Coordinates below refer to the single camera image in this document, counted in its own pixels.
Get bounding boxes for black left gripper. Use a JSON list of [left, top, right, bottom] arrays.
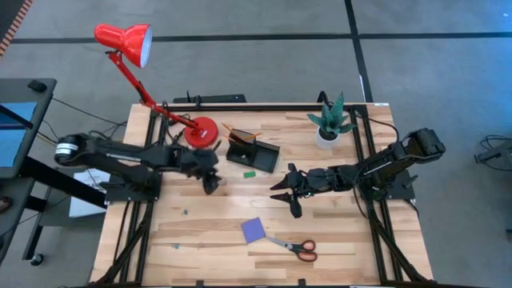
[[175, 146, 223, 196]]

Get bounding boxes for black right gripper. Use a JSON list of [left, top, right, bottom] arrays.
[[270, 162, 335, 219]]

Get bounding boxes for black mesh desk organizer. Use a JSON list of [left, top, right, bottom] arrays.
[[225, 127, 281, 174]]

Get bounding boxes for purple sticky note pad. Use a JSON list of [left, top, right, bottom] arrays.
[[240, 216, 267, 245]]

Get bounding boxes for red desk lamp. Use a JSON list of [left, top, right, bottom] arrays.
[[94, 22, 220, 150]]

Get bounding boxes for green plant in white pot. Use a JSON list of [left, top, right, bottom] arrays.
[[306, 91, 358, 150]]

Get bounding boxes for white paper sheet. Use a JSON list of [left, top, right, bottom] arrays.
[[68, 167, 116, 219]]

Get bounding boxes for grey rolling desk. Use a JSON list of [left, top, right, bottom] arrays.
[[0, 78, 107, 267]]

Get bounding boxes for black computer mouse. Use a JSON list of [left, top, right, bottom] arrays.
[[26, 79, 48, 94]]

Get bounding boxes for blue monitor screen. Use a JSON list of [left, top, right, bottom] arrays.
[[0, 102, 39, 168]]

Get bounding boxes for black ramp with striped edge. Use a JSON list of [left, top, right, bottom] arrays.
[[0, 0, 34, 57]]

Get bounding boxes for red-handled scissors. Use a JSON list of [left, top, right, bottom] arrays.
[[265, 235, 318, 263]]

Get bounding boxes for black lamp power cord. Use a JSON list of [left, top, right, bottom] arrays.
[[162, 111, 192, 146]]

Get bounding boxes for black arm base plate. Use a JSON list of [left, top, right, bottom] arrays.
[[98, 171, 162, 203], [358, 167, 417, 201]]

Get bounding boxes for grey stand with cables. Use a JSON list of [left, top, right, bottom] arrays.
[[474, 134, 512, 173]]

